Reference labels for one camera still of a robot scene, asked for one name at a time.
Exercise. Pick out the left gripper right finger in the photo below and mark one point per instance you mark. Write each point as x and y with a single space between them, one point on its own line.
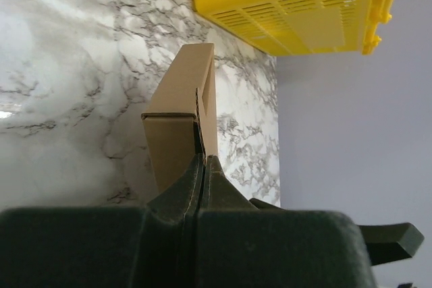
239 245

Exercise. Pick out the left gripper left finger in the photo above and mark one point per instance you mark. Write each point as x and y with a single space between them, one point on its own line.
112 246

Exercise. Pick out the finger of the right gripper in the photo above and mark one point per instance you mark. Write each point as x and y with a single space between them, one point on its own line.
392 242

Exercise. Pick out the brown cardboard box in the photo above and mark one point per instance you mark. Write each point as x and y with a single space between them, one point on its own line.
181 118

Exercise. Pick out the yellow plastic basket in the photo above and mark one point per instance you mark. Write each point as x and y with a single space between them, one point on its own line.
301 27

